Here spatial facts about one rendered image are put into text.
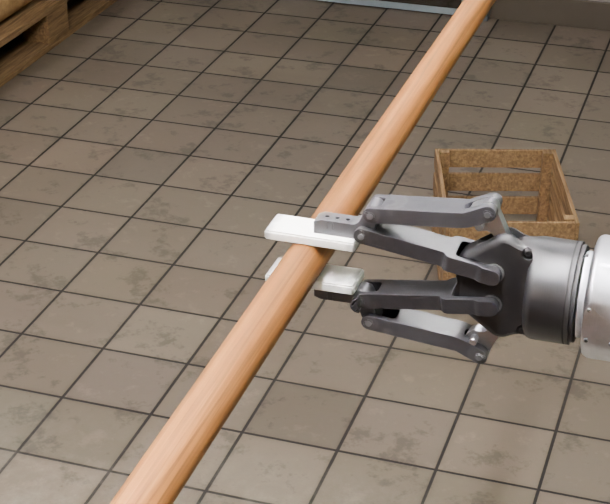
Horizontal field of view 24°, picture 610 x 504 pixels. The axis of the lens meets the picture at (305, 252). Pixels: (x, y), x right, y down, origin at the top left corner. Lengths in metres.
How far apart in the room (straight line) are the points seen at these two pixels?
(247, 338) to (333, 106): 3.48
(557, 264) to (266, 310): 0.21
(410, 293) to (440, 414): 1.94
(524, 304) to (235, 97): 3.51
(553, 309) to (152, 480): 0.33
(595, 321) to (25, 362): 2.31
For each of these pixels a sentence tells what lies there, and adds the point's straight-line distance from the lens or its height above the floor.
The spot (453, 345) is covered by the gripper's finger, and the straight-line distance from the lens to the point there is 1.09.
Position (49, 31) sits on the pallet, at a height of 0.07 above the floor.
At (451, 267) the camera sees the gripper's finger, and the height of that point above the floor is 1.21.
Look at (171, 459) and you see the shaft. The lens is 0.86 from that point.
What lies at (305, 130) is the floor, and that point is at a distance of 4.26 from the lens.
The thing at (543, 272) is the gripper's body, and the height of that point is 1.22.
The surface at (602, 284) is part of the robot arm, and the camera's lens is 1.02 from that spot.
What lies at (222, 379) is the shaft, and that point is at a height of 1.21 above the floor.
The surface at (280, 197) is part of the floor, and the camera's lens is 3.87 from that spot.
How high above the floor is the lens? 1.72
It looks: 29 degrees down
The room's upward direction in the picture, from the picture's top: straight up
